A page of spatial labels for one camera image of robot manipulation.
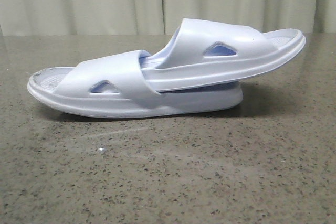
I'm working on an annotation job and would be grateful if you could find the beige pleated curtain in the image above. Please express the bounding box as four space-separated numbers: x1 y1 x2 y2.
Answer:
1 0 335 36

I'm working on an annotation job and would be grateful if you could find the light blue slipper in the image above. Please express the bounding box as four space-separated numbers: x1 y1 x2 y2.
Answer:
27 50 243 118
140 18 306 91

